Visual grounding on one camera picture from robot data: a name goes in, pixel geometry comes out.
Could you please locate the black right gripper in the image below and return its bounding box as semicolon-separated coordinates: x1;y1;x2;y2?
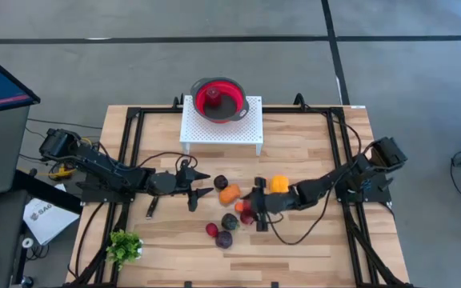
240;177;298;234

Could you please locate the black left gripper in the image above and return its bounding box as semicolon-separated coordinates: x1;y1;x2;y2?
158;158;214;213

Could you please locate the yellow orange round fruit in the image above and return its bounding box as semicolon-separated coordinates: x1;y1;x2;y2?
269;174;290;194

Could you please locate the orange elongated fruit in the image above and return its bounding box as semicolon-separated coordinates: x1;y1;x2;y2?
218;183;242;206

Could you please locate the dark fruit with green stem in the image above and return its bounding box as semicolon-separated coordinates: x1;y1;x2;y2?
221;213;239;231

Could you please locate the dark purple fruit bottom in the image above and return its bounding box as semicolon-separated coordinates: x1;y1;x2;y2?
214;230;234;250

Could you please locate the red collapsible bowl grey rim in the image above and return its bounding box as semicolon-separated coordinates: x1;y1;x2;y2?
190;77;251;124

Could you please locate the black bar tool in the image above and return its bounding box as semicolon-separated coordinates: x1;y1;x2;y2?
146;195;160;219

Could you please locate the white perforated shelf riser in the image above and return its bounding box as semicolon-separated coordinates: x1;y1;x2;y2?
179;94;264;157

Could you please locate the small green potted plant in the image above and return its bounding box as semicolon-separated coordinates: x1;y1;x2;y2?
105;229;144;270

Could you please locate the white paper sheet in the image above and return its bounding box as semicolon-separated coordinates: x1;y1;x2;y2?
22;197;80;246

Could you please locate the black side desk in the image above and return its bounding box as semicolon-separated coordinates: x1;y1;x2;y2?
0;170;83;288

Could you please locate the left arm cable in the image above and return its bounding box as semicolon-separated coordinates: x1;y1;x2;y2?
96;142;199;171

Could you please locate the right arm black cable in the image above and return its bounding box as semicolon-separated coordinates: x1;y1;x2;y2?
265;171;338;246

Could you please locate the black aluminium table frame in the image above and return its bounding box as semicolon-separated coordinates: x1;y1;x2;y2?
64;94;411;288

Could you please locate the black frame cable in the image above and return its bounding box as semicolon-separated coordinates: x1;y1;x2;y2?
332;118;363;159

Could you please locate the yellow cable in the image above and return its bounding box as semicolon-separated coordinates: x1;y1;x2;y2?
48;163;75;181

